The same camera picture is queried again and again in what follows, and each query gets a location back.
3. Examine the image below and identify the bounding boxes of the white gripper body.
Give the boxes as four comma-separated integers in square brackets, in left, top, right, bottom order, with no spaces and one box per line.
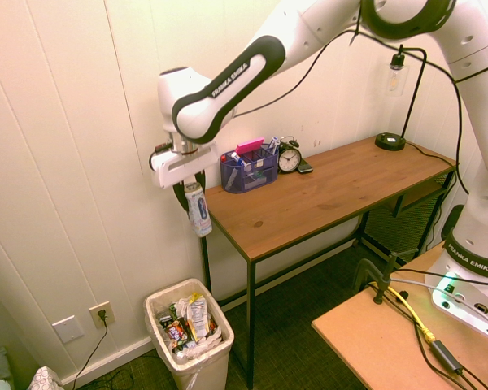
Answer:
[149,140,220,190]

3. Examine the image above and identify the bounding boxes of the white printed drink can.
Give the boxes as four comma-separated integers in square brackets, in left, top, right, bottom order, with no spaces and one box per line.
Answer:
[183,181,214,238]

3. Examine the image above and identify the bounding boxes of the beige plastic trash bin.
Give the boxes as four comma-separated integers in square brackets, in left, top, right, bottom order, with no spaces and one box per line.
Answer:
[143,277,235,390]

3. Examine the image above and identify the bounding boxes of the blue mesh desk organizer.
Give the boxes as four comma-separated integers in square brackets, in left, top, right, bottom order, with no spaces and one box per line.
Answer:
[220,144,279,194]

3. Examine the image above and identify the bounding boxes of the pink sticky note pad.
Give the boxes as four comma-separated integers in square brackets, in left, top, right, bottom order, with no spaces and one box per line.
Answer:
[235,137,265,156]

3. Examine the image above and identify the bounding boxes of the black twin-bell alarm clock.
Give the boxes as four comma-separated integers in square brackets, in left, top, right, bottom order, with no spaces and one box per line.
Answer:
[277,136,303,175]

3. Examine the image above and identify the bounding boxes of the yellow white snack bag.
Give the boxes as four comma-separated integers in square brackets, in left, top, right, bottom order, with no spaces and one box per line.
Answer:
[184,292,209,343]

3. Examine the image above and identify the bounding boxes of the purple candy wrapper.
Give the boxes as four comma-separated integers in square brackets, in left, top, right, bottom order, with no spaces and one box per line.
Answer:
[165,319,189,344]

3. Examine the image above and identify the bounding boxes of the black desk lamp glass bulb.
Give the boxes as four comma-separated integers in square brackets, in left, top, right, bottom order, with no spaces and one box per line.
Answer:
[374,43,429,152]

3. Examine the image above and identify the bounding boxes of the black metal table clamp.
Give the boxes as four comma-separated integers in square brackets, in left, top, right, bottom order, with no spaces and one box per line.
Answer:
[352,250,420,306]

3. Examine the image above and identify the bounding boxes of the white patterned fabric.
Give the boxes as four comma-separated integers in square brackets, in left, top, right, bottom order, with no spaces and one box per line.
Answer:
[25,365,65,390]

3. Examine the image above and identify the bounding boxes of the wooden desk black frame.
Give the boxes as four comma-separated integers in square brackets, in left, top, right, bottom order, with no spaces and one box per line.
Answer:
[198,136,459,390]

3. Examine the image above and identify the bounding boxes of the beige wall power outlet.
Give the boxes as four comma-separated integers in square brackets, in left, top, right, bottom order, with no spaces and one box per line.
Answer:
[88,300,117,330]

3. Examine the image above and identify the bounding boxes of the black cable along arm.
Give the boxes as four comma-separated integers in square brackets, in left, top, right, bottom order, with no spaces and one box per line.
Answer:
[231,22,471,196]

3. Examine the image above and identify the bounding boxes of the beige blank wall plate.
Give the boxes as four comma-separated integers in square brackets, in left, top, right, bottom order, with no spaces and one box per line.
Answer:
[51,314,85,345]

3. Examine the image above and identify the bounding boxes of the black power cord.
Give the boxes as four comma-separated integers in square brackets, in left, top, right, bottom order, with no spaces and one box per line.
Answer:
[70,310,109,390]

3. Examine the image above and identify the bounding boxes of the black lamp cord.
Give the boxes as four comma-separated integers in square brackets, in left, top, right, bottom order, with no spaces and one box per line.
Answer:
[404,141,457,169]

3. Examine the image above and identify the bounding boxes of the grey cable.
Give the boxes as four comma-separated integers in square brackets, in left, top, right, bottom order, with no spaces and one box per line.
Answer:
[389,277,483,312]

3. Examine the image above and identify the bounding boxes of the yellow ethernet cable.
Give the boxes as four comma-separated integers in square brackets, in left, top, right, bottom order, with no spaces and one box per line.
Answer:
[367,281,437,343]

